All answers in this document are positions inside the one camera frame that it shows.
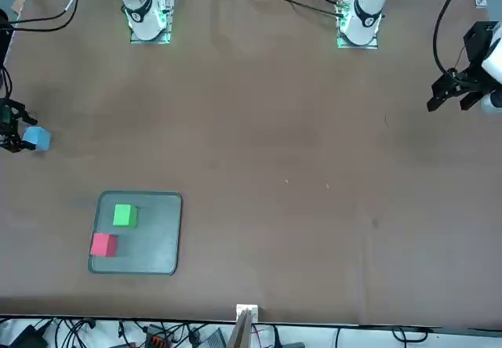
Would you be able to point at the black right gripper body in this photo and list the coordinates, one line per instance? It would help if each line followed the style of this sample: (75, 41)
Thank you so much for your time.
(8, 128)

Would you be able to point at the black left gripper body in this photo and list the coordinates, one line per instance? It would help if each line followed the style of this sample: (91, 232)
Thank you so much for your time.
(476, 46)

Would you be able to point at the blue square foam block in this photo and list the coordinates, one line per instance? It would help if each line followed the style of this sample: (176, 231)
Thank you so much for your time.
(39, 138)

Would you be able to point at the green square foam block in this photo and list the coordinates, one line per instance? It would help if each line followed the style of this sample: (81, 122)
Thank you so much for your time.
(122, 214)

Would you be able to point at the red square foam block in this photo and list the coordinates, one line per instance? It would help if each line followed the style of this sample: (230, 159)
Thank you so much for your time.
(102, 245)

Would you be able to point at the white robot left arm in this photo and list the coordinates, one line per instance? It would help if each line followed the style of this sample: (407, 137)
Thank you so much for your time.
(366, 11)

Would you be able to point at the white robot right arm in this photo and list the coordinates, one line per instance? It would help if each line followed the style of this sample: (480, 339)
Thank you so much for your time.
(143, 15)

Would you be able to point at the gray square tray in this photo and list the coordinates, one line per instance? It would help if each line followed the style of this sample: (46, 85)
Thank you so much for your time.
(157, 246)

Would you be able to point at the brown cardboard piece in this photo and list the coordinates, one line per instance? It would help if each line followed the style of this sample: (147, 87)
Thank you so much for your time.
(19, 4)

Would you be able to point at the black power adapter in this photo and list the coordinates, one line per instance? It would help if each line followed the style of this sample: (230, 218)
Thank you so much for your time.
(27, 338)

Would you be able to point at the orange black device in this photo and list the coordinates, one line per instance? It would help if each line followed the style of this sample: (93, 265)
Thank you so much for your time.
(156, 338)

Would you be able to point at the dark grey power adapter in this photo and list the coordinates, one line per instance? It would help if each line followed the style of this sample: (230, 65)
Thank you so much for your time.
(215, 339)

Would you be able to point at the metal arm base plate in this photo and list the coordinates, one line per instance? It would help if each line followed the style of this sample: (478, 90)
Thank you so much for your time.
(166, 36)
(372, 42)

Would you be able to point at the white bracket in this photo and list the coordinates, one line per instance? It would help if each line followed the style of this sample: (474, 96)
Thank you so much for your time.
(241, 309)

